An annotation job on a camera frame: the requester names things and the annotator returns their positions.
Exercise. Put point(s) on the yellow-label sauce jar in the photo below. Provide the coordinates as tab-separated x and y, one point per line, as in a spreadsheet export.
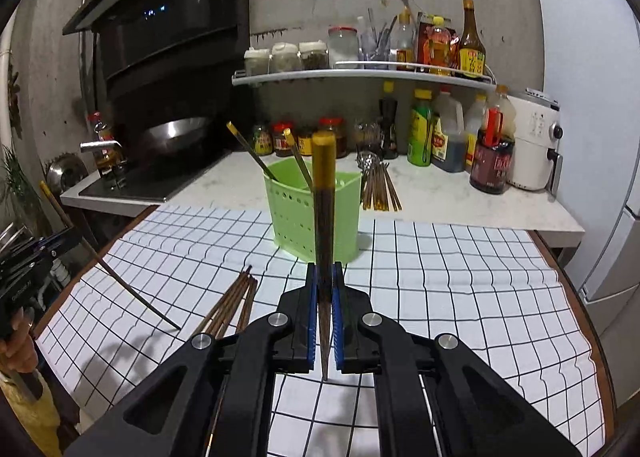
304	143

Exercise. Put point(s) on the bundle of brown chopsticks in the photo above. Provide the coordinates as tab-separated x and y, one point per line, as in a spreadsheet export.
380	189

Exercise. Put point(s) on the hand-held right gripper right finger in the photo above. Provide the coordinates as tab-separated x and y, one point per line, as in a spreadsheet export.
338	322

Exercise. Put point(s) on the clear glass cup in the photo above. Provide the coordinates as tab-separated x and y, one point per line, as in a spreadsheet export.
367	134

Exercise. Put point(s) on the black range hood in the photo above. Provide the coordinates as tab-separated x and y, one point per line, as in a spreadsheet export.
165	12

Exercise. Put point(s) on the metal dish rack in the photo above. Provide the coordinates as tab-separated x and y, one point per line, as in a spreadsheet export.
10	237

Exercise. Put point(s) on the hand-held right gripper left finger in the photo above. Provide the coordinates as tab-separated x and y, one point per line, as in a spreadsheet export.
313	317

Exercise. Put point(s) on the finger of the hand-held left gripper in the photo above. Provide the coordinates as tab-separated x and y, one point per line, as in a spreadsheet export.
60	239
27	264

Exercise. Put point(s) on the red-lidded dark sauce jar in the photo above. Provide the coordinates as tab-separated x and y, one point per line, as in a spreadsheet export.
281	143

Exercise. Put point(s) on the grey wall shelf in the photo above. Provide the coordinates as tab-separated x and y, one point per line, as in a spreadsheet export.
350	77

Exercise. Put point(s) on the clear cup with utensils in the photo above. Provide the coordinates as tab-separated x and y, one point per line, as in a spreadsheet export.
372	54

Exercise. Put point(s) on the red-capped oil bottle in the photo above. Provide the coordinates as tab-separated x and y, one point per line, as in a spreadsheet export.
100	129

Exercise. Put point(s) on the dark bottle yellow label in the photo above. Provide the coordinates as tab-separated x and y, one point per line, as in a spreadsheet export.
471	59

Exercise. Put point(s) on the white-lidded spice jar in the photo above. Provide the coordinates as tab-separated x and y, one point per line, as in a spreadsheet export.
285	59
314	57
256	63

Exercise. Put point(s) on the dark liquid jug red label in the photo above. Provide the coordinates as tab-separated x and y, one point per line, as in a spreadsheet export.
452	152

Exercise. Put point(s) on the person's left hand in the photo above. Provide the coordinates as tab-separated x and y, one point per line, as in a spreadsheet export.
17	347

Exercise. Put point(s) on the white refrigerator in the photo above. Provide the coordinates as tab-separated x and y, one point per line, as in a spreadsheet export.
590	112

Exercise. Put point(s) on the green plant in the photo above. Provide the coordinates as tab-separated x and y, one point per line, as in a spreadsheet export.
15	187

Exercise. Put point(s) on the clear bottle yellow cap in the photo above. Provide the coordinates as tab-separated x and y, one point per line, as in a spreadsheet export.
402	44

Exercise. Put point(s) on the white wall pipe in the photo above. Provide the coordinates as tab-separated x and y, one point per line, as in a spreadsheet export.
4	77

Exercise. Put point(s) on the green-label sauce jar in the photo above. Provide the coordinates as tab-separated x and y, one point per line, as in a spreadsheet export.
261	141

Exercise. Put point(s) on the green perforated utensil holder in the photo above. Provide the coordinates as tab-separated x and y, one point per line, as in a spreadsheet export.
290	217

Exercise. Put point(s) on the green bottle yellow cap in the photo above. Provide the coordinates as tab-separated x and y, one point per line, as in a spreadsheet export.
419	137

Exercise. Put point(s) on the white black-grid tablecloth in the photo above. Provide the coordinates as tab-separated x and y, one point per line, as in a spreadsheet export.
450	287

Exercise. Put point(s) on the black cooktop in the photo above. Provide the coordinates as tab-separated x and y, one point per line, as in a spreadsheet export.
150	182

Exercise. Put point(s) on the red-lidded glass jar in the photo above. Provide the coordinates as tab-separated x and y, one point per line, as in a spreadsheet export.
343	49

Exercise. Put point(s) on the small metal pot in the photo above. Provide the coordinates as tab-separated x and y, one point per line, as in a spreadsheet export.
67	177

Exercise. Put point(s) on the steel wok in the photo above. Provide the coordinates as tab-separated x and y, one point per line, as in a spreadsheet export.
175	132

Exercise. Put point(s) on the yellow-tipped brown chopstick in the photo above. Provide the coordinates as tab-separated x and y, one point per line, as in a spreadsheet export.
228	304
222	299
296	157
323	177
140	295
236	307
247	306
245	144

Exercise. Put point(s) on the slim dark sauce bottle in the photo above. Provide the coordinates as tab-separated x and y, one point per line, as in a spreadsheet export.
388	132

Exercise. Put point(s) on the large red-lidded sauce jar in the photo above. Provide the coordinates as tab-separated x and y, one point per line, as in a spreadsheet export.
341	139

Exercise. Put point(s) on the pale jug yellow cap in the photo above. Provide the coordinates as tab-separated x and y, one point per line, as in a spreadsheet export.
474	122

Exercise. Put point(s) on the yellow-capped oil bottle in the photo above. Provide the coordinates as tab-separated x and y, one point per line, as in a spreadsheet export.
439	49

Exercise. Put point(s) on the white air fryer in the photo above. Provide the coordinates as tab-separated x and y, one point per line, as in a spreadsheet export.
530	147

